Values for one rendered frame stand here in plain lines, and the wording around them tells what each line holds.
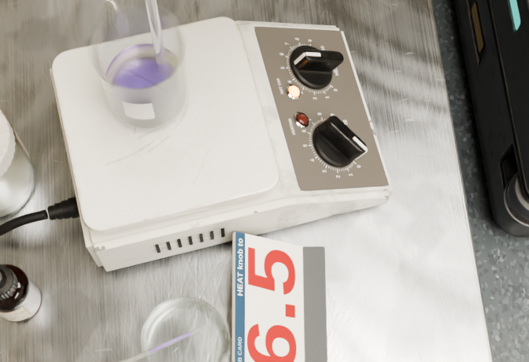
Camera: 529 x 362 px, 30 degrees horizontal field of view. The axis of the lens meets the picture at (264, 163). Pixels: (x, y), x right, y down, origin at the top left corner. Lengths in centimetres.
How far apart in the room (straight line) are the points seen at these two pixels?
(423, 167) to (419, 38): 10
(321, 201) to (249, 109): 7
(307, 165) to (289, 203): 3
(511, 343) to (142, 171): 95
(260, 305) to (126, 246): 9
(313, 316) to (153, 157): 15
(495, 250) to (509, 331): 12
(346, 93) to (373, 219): 9
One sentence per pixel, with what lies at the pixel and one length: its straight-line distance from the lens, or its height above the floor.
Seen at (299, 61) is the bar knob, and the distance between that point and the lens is 64.
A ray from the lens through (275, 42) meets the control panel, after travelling 65.
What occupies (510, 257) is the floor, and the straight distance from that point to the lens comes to 149.
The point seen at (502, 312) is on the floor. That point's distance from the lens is 147.
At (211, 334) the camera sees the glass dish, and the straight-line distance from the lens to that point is 65.
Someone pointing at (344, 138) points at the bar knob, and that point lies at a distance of 62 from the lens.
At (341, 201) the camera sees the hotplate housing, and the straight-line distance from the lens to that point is 63.
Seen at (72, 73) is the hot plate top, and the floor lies 84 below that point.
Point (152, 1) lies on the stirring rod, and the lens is 52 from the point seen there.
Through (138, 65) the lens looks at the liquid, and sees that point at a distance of 59.
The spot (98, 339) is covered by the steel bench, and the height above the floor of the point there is 75.
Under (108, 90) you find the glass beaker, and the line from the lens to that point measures 56.
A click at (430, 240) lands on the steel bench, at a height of 75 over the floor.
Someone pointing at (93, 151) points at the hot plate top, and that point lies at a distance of 60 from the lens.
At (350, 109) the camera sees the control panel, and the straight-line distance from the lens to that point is 66.
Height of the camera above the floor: 139
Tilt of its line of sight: 71 degrees down
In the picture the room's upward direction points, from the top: 3 degrees clockwise
